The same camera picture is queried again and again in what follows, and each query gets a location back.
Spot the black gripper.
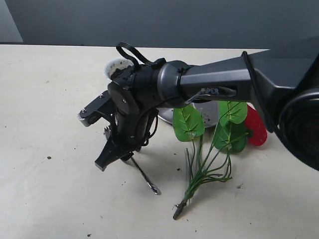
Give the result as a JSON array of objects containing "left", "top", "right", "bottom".
[{"left": 95, "top": 106, "right": 158, "bottom": 172}]

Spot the steel spork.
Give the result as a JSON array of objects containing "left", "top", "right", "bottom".
[{"left": 103, "top": 125, "right": 161, "bottom": 196}]

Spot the artificial red anthurium plant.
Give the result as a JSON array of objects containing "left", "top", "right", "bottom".
[{"left": 172, "top": 101, "right": 268, "bottom": 220}]

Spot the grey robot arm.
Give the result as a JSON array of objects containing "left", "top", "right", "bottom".
[{"left": 95, "top": 37, "right": 319, "bottom": 170}]

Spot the white plastic flower pot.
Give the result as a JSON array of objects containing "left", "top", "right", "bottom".
[{"left": 104, "top": 57, "right": 134, "bottom": 80}]

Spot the round steel plate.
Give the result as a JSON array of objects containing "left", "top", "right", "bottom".
[{"left": 159, "top": 101, "right": 219, "bottom": 128}]

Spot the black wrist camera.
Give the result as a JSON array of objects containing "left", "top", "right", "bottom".
[{"left": 77, "top": 91, "right": 115, "bottom": 127}]

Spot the black cable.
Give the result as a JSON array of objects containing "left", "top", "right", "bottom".
[{"left": 116, "top": 42, "right": 167, "bottom": 68}]

